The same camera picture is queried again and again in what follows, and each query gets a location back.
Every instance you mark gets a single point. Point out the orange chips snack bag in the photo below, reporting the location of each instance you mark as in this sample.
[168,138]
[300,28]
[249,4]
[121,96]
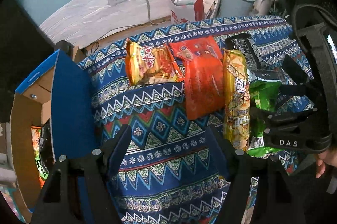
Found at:
[148,65]

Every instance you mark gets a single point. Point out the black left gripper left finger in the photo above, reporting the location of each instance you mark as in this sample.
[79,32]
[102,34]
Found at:
[86,173]

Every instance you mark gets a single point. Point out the white kettle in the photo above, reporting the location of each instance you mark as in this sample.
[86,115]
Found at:
[262,7]

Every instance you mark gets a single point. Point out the blue cardboard box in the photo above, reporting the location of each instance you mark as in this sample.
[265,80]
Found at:
[57,93]

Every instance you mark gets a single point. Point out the light blue waste bin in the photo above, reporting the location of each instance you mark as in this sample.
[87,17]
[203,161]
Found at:
[235,8]

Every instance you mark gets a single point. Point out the green snack bag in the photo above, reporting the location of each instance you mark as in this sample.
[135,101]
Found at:
[263,95]

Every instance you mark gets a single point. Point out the yellow long cracker pack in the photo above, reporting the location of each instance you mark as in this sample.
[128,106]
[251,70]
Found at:
[237,99]

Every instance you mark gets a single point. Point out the red white carton box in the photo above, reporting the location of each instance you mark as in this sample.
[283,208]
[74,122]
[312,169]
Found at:
[183,11]

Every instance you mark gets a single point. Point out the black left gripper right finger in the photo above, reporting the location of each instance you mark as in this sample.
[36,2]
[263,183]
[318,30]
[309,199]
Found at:
[260,189]

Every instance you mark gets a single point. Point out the orange snack bag in box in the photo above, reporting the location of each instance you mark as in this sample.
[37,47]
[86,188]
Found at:
[42,148]

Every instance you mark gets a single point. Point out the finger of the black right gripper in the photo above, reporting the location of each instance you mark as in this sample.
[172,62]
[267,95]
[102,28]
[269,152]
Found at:
[300,91]
[285,118]

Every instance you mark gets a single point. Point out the person right hand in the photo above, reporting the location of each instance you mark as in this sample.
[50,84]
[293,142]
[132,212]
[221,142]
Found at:
[328,157]

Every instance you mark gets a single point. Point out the blue patterned tablecloth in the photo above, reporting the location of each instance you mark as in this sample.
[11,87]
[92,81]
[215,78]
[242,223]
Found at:
[167,174]

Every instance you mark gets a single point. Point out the black round speaker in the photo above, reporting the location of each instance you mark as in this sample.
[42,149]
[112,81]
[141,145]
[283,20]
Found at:
[65,47]

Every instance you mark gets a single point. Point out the red snack bag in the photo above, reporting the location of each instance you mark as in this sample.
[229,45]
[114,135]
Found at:
[204,79]

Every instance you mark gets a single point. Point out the black snack bag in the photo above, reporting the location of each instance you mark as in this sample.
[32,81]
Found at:
[246,45]

